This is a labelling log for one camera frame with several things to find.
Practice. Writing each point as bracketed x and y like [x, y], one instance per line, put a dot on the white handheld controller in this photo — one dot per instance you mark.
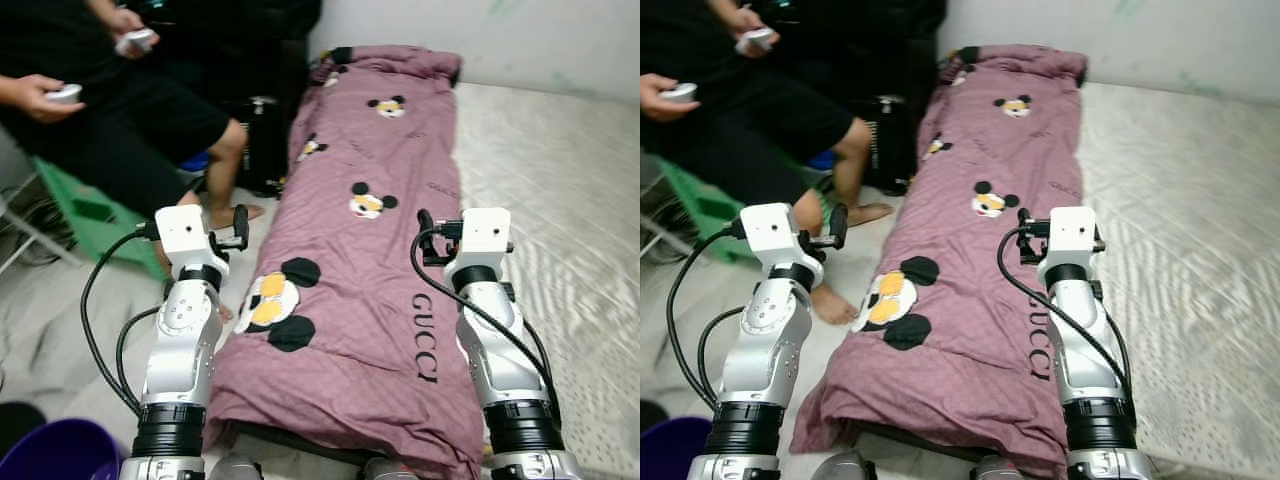
[680, 93]
[66, 95]
[140, 42]
[758, 41]

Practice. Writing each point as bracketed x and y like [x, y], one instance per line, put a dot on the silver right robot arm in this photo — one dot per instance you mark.
[500, 350]
[1085, 350]

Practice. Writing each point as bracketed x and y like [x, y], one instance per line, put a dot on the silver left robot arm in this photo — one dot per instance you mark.
[770, 350]
[180, 350]

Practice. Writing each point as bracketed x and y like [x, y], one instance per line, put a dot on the person's left forearm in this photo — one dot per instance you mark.
[103, 7]
[725, 7]

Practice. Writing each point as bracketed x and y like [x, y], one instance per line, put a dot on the person's right hand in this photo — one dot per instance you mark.
[652, 100]
[25, 98]

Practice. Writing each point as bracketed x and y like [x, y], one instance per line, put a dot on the person's left hand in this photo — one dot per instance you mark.
[752, 18]
[128, 18]

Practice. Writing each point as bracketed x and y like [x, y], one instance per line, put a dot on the blue object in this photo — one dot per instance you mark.
[820, 160]
[196, 161]

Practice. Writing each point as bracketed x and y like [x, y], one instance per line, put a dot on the black bag white print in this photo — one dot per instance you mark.
[892, 150]
[268, 150]

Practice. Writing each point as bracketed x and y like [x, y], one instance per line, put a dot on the purple cartoon mouse quilt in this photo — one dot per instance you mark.
[1000, 140]
[380, 150]

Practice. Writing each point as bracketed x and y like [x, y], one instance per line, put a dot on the green plastic stool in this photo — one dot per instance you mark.
[90, 215]
[715, 210]

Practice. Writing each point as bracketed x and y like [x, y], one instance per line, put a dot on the person in black clothes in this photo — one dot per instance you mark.
[770, 130]
[130, 130]

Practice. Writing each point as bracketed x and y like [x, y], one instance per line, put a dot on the grey quilted mattress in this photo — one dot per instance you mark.
[1180, 200]
[560, 200]

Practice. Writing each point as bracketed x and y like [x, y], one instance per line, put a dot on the silver robot left leg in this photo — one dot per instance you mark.
[842, 468]
[235, 470]

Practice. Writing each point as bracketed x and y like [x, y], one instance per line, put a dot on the silver robot leg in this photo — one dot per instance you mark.
[997, 470]
[842, 468]
[235, 470]
[390, 471]

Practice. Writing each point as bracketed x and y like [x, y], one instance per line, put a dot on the silver robot right leg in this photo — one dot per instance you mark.
[390, 471]
[997, 470]

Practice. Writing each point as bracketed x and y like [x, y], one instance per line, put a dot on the purple plastic bucket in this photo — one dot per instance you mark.
[675, 455]
[60, 455]

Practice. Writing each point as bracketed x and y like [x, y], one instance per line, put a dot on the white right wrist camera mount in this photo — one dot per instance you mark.
[1072, 235]
[487, 235]

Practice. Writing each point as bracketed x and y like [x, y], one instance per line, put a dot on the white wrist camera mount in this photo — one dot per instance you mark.
[185, 232]
[772, 230]
[1072, 235]
[487, 235]

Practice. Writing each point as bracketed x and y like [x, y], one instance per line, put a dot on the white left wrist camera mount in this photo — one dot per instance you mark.
[772, 230]
[185, 232]

